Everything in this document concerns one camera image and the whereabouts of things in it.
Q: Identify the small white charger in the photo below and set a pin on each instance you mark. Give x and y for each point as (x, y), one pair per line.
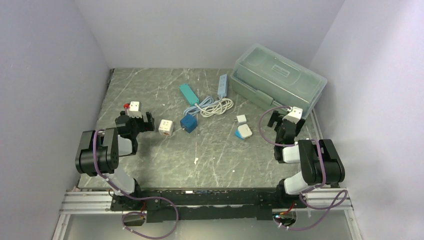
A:
(241, 119)

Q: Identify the teal power strip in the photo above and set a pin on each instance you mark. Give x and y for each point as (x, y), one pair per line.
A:
(189, 94)

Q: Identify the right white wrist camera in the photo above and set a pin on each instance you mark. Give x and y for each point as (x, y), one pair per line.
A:
(294, 115)

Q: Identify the light blue power strip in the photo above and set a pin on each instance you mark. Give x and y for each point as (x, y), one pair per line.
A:
(211, 106)

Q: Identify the white cube socket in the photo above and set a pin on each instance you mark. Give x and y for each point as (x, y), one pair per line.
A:
(166, 127)

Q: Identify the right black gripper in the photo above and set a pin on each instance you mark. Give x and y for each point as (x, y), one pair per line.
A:
(275, 117)

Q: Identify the blue cube adapter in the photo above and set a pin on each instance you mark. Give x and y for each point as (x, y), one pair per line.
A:
(188, 123)

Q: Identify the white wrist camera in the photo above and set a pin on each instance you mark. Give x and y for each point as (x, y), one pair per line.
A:
(133, 109)
(294, 115)

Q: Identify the black base frame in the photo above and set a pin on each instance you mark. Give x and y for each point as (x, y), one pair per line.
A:
(162, 204)

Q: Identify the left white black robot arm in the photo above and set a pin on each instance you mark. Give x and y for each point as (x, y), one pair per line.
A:
(99, 152)

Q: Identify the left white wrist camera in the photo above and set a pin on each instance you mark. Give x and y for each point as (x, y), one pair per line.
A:
(133, 109)

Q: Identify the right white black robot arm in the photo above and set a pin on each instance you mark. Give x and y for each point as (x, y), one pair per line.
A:
(320, 163)

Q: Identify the white blue charger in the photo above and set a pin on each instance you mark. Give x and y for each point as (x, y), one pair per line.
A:
(243, 131)

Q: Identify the green plastic toolbox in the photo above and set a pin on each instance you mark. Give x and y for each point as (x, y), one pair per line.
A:
(269, 80)

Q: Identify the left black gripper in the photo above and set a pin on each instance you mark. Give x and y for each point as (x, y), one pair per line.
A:
(146, 126)

